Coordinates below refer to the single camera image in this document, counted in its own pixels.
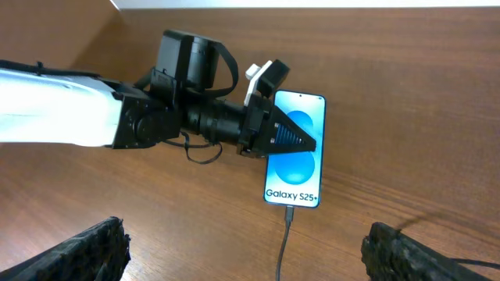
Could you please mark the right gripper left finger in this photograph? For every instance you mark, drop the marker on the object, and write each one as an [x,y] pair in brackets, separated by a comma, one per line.
[100,253]

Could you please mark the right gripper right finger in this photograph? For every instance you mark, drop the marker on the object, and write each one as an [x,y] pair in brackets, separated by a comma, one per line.
[388,254]

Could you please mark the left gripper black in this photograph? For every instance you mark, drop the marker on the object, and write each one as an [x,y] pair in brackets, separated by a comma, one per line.
[267,130]

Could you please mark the blue Galaxy smartphone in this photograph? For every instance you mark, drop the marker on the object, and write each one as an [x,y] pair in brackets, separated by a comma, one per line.
[295,178]

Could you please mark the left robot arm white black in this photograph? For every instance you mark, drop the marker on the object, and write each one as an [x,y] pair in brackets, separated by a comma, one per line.
[174,99]

